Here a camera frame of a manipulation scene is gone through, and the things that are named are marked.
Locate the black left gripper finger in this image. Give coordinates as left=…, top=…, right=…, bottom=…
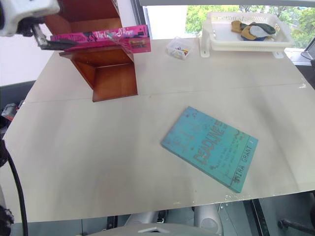
left=45, top=39, right=80, bottom=50

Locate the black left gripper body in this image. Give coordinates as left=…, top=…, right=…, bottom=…
left=16, top=17, right=49, bottom=51

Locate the pink paperback book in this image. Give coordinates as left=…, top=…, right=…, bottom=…
left=50, top=24, right=152, bottom=54

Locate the wooden bookshelf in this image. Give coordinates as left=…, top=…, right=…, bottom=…
left=39, top=0, right=139, bottom=103

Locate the teal Deadline book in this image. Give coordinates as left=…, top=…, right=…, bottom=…
left=160, top=106, right=259, bottom=194

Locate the red grey device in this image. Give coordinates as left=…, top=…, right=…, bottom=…
left=0, top=103, right=21, bottom=121

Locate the small clear plastic box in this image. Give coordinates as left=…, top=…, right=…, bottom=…
left=165, top=36, right=194, bottom=60

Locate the white plastic basket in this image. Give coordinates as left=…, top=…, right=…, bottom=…
left=199, top=11, right=296, bottom=59

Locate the yellow cloth glove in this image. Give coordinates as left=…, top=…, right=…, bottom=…
left=230, top=20, right=252, bottom=41

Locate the silver robot torso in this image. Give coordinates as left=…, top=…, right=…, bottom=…
left=87, top=203, right=225, bottom=236

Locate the dark monitor corner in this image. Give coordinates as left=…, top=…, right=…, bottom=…
left=301, top=38, right=315, bottom=62

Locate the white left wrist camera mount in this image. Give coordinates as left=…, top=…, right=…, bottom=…
left=0, top=0, right=61, bottom=38

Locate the dark window frame post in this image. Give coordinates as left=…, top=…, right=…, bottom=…
left=131, top=0, right=151, bottom=40

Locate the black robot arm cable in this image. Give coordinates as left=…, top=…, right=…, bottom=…
left=0, top=138, right=29, bottom=236

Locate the black table frame bar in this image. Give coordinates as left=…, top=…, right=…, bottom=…
left=245, top=198, right=274, bottom=236

